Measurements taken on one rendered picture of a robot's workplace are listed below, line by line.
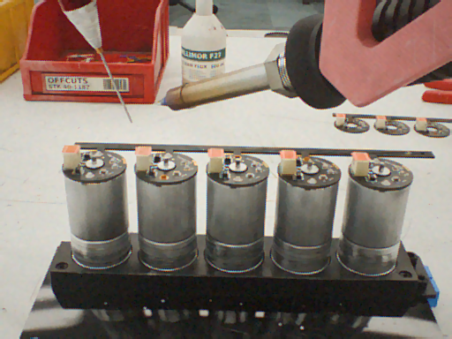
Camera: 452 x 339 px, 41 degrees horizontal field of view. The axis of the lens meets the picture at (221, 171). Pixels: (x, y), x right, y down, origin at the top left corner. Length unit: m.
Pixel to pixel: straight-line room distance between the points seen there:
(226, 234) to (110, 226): 0.05
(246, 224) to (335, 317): 0.05
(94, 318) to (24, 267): 0.06
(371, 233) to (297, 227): 0.03
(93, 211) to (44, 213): 0.10
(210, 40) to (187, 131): 0.07
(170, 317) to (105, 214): 0.05
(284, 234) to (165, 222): 0.05
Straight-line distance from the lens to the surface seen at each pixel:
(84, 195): 0.24
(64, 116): 0.45
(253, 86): 0.18
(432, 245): 0.32
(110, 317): 0.25
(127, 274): 0.25
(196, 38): 0.45
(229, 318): 0.24
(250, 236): 0.24
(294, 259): 0.25
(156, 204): 0.23
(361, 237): 0.25
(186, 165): 0.24
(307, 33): 0.16
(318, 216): 0.24
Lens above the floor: 0.92
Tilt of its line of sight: 28 degrees down
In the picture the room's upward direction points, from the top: 2 degrees clockwise
